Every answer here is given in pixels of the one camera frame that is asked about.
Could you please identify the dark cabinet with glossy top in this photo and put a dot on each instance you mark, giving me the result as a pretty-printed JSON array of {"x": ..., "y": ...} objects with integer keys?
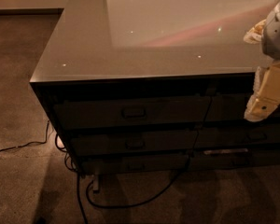
[{"x": 103, "y": 50}]

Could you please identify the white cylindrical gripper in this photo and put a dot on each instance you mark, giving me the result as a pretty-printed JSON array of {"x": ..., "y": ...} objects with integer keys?
[{"x": 277, "y": 34}]

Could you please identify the dark wall baseboard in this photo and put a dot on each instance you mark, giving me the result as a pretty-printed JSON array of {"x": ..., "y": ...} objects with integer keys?
[{"x": 31, "y": 11}]

